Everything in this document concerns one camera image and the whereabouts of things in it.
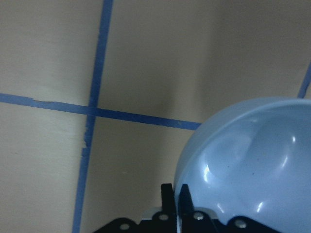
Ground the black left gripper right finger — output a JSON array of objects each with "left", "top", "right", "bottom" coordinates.
[{"left": 178, "top": 184, "right": 194, "bottom": 215}]

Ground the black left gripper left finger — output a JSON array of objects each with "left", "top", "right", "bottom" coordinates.
[{"left": 161, "top": 183, "right": 175, "bottom": 215}]

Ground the blue plastic bowl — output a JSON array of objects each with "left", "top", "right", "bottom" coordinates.
[{"left": 174, "top": 97, "right": 311, "bottom": 233}]

